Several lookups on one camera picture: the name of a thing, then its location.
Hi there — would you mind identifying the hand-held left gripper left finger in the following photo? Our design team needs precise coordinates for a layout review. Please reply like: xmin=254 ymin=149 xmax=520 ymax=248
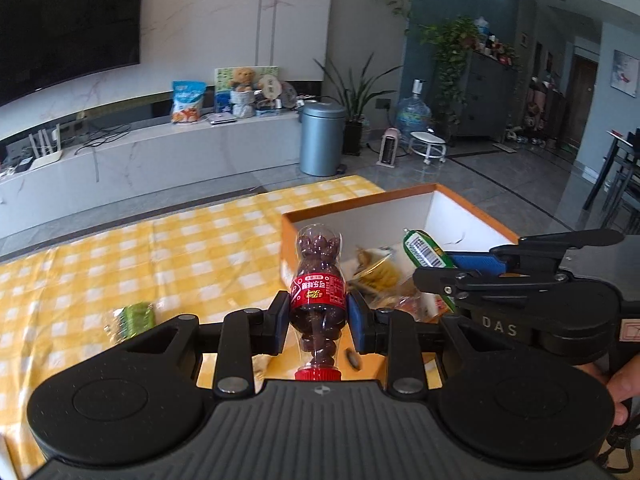
xmin=124 ymin=290 xmax=292 ymax=401

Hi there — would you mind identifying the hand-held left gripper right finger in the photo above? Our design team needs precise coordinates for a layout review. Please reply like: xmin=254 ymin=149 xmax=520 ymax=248
xmin=347 ymin=290 xmax=482 ymax=401

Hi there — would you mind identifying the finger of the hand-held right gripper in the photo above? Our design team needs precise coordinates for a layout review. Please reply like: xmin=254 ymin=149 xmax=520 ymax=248
xmin=444 ymin=229 xmax=625 ymax=277
xmin=412 ymin=267 xmax=572 ymax=307

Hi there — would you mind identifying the green sausage packet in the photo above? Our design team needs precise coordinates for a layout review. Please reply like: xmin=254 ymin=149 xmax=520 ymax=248
xmin=402 ymin=229 xmax=459 ymax=314

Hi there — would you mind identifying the candy bottle with red label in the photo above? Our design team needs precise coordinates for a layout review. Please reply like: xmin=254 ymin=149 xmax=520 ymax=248
xmin=289 ymin=226 xmax=348 ymax=381

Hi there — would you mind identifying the orange cardboard box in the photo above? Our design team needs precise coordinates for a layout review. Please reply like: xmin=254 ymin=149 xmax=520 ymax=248
xmin=196 ymin=184 xmax=521 ymax=391

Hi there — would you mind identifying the person's right hand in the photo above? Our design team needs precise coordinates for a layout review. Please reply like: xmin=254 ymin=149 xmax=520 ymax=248
xmin=574 ymin=347 xmax=640 ymax=429

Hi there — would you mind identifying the yellow snack packet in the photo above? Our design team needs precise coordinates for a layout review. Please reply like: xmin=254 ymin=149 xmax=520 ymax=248
xmin=350 ymin=245 xmax=417 ymax=307

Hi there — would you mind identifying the white round stool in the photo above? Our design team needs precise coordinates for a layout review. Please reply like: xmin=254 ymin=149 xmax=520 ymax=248
xmin=408 ymin=130 xmax=448 ymax=165

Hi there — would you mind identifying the small pink heater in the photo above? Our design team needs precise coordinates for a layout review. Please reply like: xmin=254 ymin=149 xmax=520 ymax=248
xmin=377 ymin=128 xmax=407 ymax=167

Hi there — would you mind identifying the black dining chair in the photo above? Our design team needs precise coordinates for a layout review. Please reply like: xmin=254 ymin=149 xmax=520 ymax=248
xmin=582 ymin=129 xmax=640 ymax=234

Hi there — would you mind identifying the yellow checked tablecloth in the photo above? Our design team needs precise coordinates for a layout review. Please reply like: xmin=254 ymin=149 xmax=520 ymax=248
xmin=0 ymin=175 xmax=387 ymax=480

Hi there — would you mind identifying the green snack packet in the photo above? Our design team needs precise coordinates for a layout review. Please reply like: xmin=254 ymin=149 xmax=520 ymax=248
xmin=104 ymin=302 xmax=157 ymax=342

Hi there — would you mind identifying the blue water jug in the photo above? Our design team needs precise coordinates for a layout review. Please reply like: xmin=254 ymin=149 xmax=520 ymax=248
xmin=396 ymin=79 xmax=432 ymax=134

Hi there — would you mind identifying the grey sideboard cabinet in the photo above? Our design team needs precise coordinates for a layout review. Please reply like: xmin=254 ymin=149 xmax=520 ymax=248
xmin=457 ymin=52 xmax=520 ymax=142

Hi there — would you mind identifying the grey trash can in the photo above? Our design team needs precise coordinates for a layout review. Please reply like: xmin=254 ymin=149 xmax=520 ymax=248
xmin=298 ymin=101 xmax=347 ymax=177

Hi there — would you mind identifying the brown wooden door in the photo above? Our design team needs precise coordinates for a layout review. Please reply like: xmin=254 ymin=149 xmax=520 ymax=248
xmin=565 ymin=54 xmax=599 ymax=149

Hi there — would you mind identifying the white television cabinet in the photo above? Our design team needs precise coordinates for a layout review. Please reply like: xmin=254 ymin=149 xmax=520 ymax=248
xmin=0 ymin=109 xmax=307 ymax=242

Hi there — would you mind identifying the long-leaved potted plant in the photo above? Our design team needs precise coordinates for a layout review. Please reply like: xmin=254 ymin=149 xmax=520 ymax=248
xmin=314 ymin=52 xmax=402 ymax=157

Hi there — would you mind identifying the leafy climbing plant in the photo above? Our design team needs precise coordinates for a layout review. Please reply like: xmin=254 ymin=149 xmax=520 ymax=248
xmin=419 ymin=16 xmax=482 ymax=127

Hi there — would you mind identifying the blue snack bag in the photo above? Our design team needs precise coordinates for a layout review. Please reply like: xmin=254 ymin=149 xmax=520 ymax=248
xmin=171 ymin=80 xmax=207 ymax=125

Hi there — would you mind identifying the green picture board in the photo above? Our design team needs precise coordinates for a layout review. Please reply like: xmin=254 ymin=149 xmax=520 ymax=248
xmin=214 ymin=65 xmax=280 ymax=114

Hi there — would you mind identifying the brown teddy bear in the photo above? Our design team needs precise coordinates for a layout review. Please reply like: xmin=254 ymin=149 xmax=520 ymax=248
xmin=229 ymin=67 xmax=257 ymax=94

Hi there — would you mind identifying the white router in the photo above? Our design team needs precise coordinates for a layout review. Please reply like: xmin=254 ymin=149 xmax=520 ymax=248
xmin=27 ymin=123 xmax=64 ymax=170

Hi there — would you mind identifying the black television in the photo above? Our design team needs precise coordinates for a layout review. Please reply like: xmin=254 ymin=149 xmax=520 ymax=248
xmin=0 ymin=0 xmax=146 ymax=109

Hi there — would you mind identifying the framed wall picture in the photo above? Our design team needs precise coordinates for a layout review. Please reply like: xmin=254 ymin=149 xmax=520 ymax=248
xmin=610 ymin=49 xmax=640 ymax=99

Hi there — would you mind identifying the black cable bundle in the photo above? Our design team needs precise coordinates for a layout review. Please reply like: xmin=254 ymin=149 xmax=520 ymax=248
xmin=74 ymin=124 xmax=132 ymax=157

